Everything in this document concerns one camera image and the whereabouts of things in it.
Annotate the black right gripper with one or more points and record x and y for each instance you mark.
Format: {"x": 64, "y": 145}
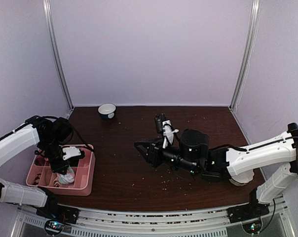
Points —
{"x": 153, "y": 146}

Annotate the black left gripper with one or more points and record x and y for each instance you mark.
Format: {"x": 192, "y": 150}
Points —
{"x": 59, "y": 168}

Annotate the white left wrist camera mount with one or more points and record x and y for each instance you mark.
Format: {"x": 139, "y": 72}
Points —
{"x": 70, "y": 152}

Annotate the pink plastic organizer tray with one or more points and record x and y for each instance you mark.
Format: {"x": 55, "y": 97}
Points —
{"x": 40, "y": 174}

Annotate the white paper-lined bowl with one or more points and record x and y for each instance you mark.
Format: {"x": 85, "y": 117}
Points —
{"x": 243, "y": 178}

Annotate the pink sock with teal patches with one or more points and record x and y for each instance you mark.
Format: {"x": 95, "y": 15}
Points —
{"x": 65, "y": 179}

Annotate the dark blue white bowl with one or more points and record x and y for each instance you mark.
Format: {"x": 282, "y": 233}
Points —
{"x": 107, "y": 111}

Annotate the grey aluminium frame post right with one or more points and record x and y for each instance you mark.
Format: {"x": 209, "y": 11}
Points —
{"x": 245, "y": 63}

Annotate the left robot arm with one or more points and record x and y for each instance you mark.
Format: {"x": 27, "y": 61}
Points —
{"x": 48, "y": 135}

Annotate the aluminium front rail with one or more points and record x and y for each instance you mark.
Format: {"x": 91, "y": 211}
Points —
{"x": 211, "y": 222}

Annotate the grey aluminium frame post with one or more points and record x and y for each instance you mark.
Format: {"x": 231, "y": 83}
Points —
{"x": 245, "y": 63}
{"x": 56, "y": 55}

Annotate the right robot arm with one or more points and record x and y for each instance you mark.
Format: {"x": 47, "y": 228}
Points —
{"x": 224, "y": 161}

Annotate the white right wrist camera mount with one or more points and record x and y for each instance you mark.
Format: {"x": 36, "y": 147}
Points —
{"x": 169, "y": 134}

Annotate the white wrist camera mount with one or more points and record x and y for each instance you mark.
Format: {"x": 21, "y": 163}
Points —
{"x": 169, "y": 134}
{"x": 70, "y": 152}

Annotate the grey aluminium frame post left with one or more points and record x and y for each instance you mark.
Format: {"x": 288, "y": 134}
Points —
{"x": 56, "y": 55}

